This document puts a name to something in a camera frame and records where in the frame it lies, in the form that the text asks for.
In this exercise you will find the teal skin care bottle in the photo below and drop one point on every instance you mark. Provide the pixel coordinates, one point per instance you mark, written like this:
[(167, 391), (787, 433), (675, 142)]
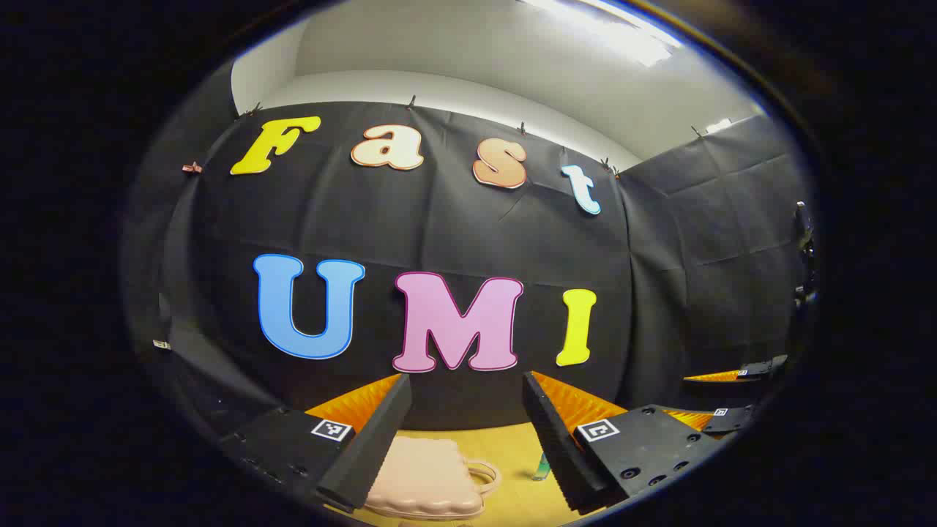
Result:
[(541, 468)]

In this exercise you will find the pink suitcase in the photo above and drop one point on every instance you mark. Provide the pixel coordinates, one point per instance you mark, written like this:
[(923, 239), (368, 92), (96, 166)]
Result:
[(424, 476)]

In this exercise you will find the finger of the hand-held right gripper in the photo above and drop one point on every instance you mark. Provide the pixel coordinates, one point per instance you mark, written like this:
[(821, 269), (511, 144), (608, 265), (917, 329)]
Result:
[(728, 421), (761, 366)]

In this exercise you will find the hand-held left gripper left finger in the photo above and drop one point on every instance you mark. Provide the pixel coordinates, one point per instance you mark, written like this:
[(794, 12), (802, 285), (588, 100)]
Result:
[(373, 446)]

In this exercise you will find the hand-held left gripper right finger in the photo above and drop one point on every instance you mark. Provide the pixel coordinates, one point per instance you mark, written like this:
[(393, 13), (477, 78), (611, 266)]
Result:
[(560, 446)]

